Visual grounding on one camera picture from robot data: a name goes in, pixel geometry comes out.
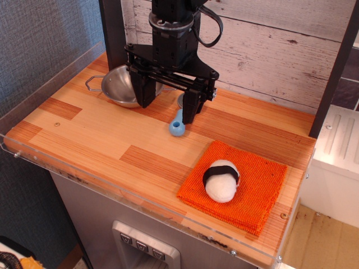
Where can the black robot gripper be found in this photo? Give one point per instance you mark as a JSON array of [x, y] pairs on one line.
[[172, 59]]

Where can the blue handled metal spoon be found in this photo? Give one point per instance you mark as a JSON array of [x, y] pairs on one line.
[[176, 127]]

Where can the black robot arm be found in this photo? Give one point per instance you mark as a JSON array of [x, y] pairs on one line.
[[178, 16]]

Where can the white plush sushi toy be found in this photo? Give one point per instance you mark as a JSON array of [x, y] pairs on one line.
[[221, 181]]

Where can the orange woven cloth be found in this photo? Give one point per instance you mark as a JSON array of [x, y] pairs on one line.
[[260, 183]]

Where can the grey toy fridge cabinet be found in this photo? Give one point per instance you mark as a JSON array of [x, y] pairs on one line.
[[93, 214]]

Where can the silver dispenser button panel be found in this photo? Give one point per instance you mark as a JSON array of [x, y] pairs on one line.
[[139, 250]]

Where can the white plastic toy sink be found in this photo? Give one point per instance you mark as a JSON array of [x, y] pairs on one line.
[[330, 186]]

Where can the yellow and black object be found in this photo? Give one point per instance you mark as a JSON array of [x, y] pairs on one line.
[[10, 261]]

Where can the stainless steel bowl with handles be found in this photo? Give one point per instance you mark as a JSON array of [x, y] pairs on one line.
[[116, 85]]

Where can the dark left vertical post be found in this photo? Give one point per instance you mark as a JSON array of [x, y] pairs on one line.
[[114, 32]]

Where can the dark vertical post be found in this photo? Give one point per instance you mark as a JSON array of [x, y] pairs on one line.
[[335, 75], [114, 32]]

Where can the clear acrylic guard rail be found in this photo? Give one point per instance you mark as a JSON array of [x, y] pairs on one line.
[[111, 163]]

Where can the dark right vertical post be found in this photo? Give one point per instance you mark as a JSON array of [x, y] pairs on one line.
[[335, 75]]

